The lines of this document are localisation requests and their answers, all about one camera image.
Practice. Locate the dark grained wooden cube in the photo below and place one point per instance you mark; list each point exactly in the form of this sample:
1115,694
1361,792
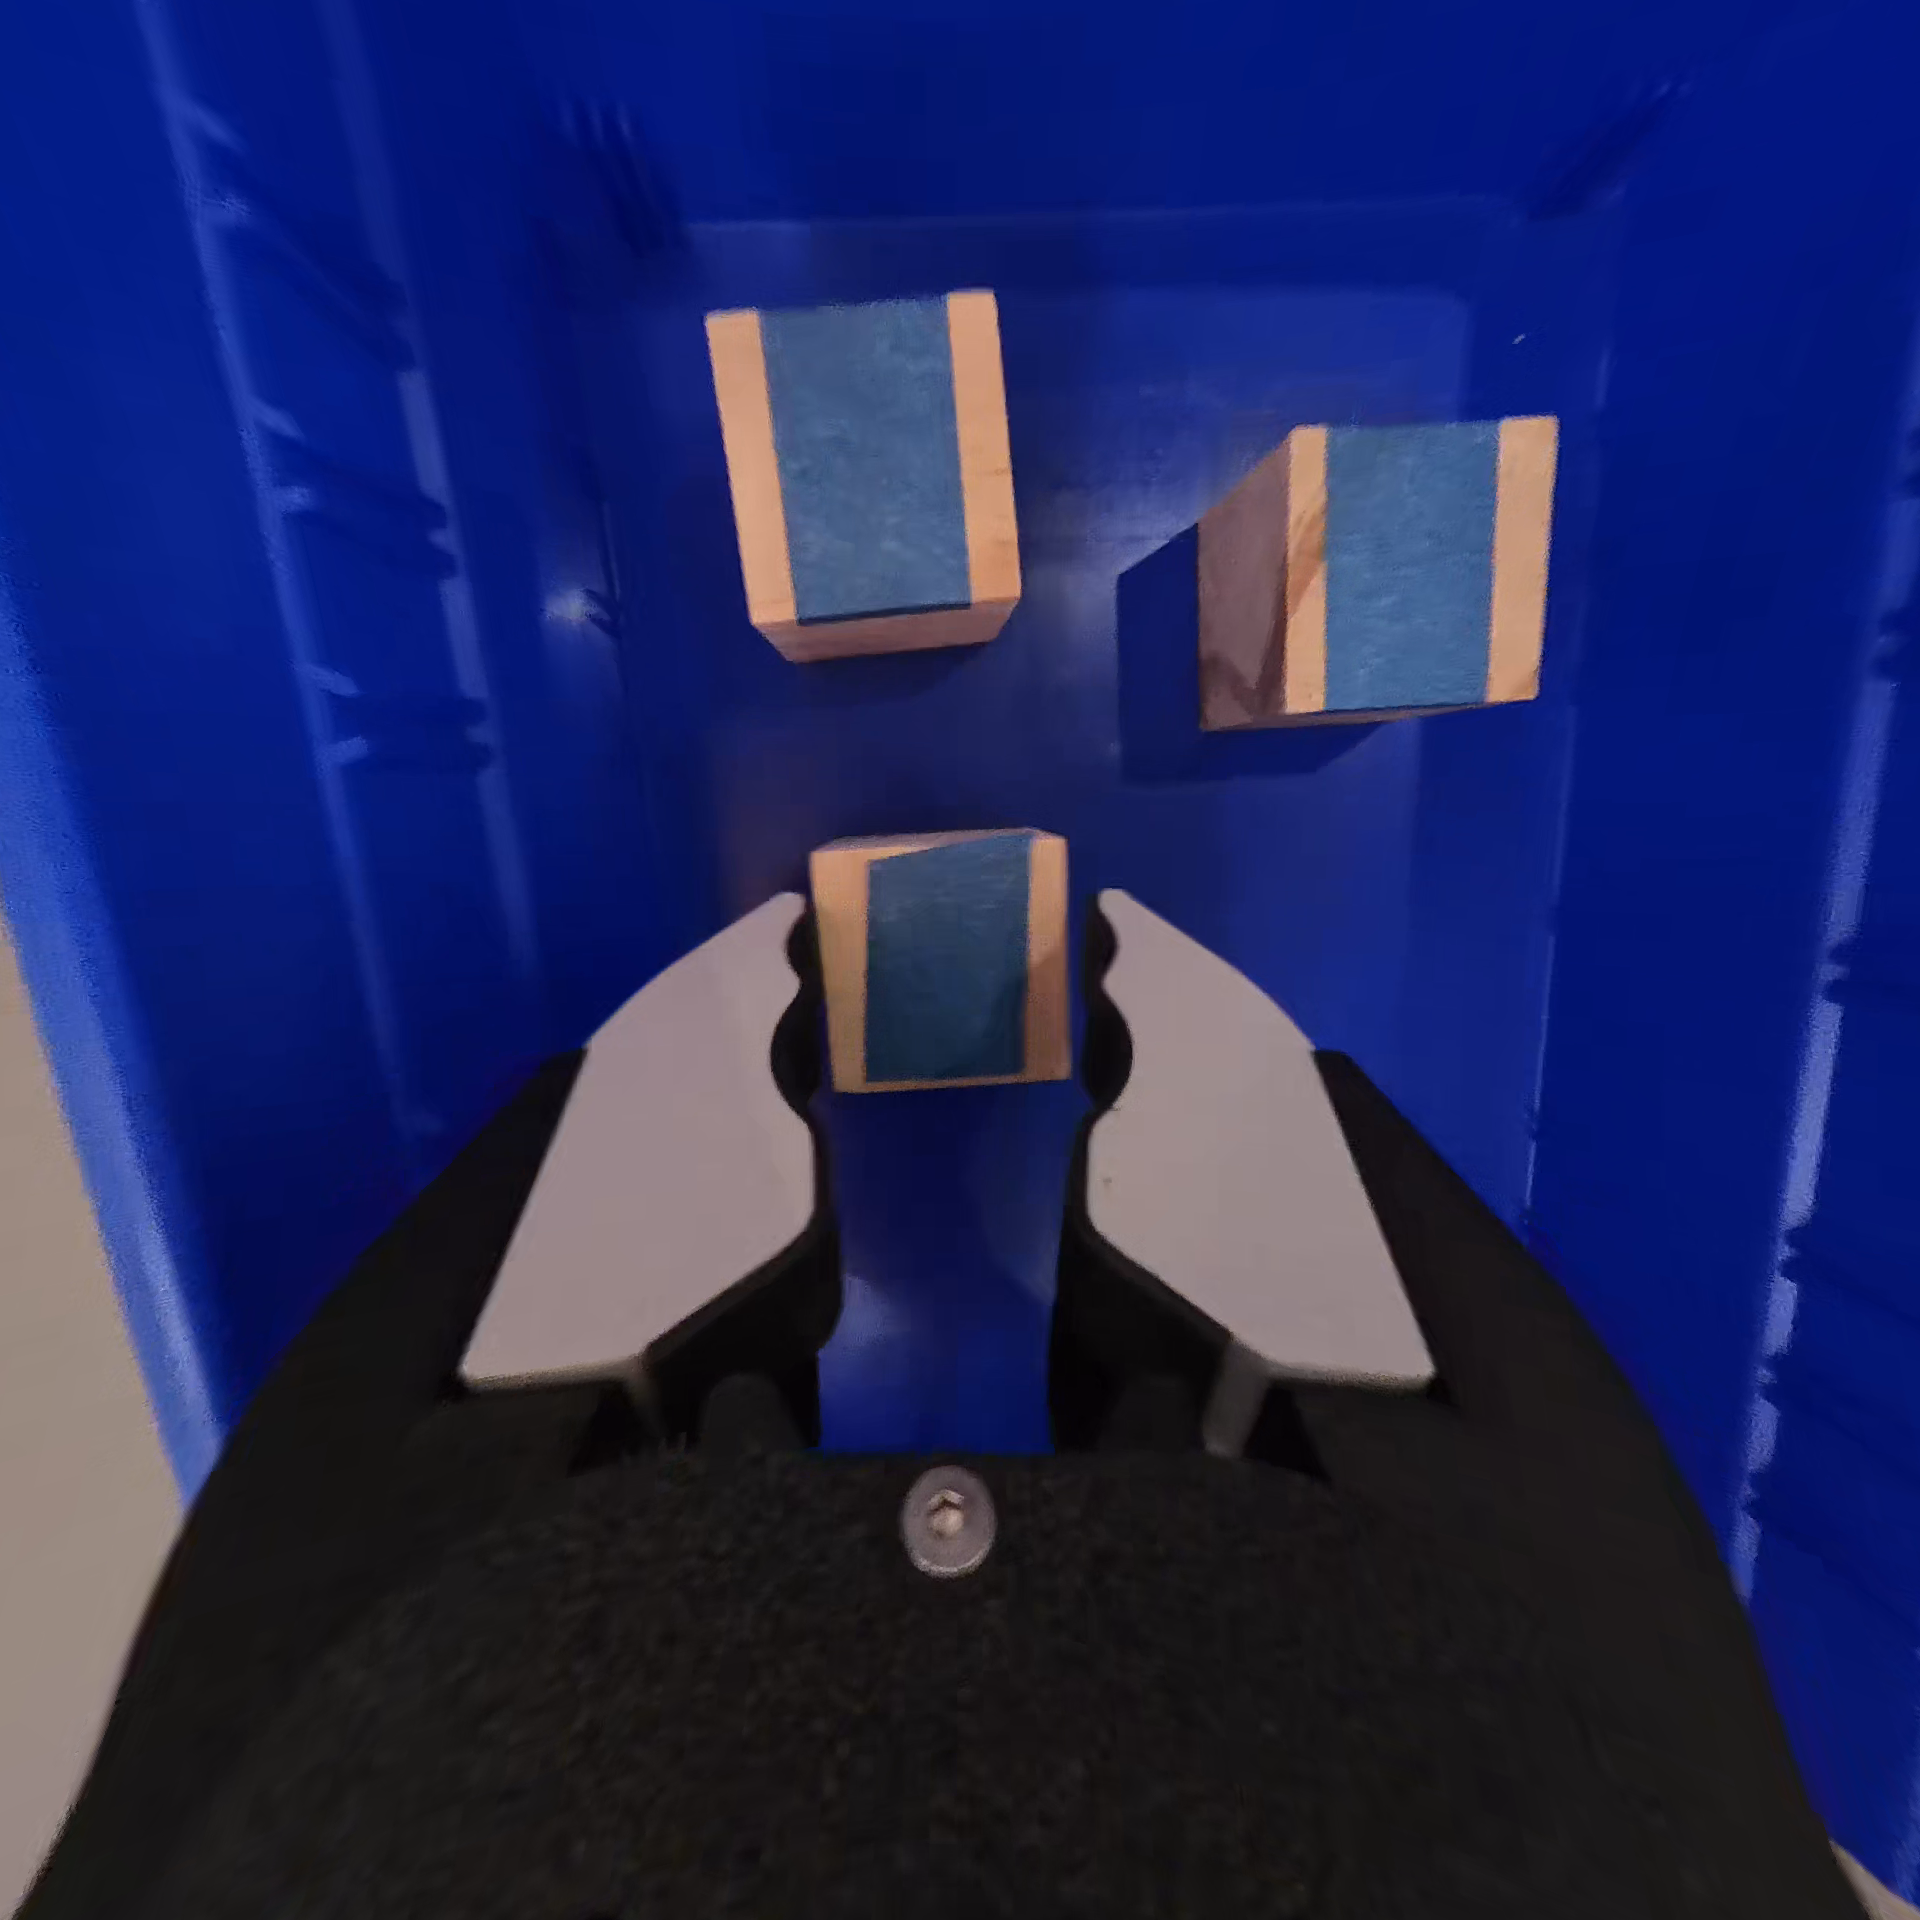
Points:
1413,570

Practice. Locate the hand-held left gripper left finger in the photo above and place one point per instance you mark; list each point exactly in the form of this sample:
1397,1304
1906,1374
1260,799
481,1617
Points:
659,1171

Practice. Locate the wooden cube with blue stripe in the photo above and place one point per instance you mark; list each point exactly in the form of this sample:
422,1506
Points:
864,464
946,961

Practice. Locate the blue plastic bin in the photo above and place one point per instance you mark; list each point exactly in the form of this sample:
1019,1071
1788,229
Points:
376,750

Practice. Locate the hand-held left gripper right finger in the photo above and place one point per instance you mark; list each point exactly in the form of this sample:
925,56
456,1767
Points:
1246,1171

